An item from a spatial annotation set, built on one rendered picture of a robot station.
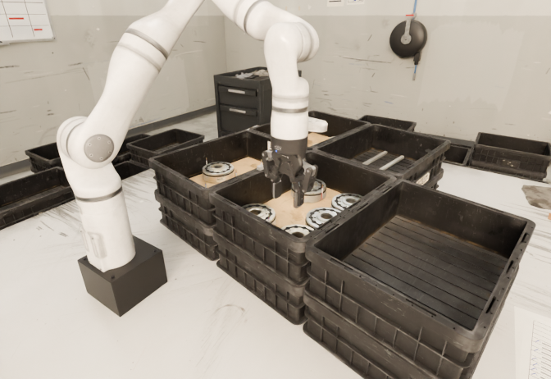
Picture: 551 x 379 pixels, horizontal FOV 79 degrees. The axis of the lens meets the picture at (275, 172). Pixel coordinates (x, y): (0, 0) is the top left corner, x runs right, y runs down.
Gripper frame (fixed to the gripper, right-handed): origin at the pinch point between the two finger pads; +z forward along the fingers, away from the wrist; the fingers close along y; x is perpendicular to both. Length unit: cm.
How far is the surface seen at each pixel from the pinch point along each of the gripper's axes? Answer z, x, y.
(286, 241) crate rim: 3.9, -8.5, 7.4
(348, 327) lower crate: 14.7, -8.5, 22.6
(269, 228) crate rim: 3.1, -8.5, 2.7
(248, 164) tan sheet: 12.5, 25.7, -40.7
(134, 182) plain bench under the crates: 26, 2, -83
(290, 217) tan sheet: 12.7, 9.3, -6.6
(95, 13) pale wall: -38, 99, -345
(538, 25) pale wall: -33, 349, -11
